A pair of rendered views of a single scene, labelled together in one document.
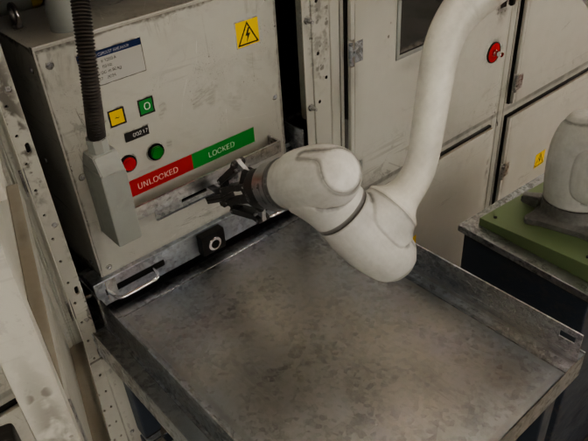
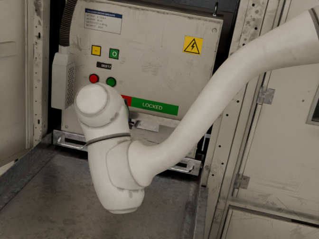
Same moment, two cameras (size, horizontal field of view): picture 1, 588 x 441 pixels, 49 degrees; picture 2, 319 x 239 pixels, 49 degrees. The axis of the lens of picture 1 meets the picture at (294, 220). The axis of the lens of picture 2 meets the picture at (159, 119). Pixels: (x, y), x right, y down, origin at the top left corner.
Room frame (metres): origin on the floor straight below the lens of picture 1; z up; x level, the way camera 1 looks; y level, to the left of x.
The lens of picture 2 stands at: (0.44, -0.66, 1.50)
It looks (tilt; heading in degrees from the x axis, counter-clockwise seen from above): 23 degrees down; 46
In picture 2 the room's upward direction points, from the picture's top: 9 degrees clockwise
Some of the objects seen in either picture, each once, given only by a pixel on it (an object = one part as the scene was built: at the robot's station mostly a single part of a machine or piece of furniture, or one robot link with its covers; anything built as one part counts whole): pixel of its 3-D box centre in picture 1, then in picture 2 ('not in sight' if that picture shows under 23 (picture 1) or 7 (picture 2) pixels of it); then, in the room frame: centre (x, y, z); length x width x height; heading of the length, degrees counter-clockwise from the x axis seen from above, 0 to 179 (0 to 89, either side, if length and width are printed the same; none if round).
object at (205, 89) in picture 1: (188, 134); (133, 84); (1.13, 0.20, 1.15); 0.48 x 0.01 x 0.48; 129
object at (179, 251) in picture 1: (201, 234); (126, 149); (1.14, 0.21, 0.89); 0.54 x 0.05 x 0.06; 129
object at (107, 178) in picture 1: (110, 192); (63, 79); (0.95, 0.31, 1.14); 0.08 x 0.05 x 0.17; 39
